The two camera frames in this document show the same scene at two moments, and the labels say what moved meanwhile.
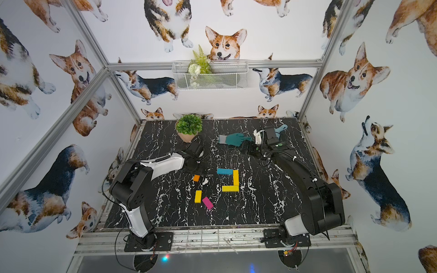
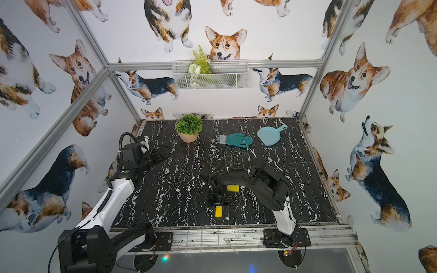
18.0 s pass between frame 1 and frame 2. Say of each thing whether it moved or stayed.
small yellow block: moved
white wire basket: stayed
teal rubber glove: stayed
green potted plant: stayed
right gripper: moved
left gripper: moved
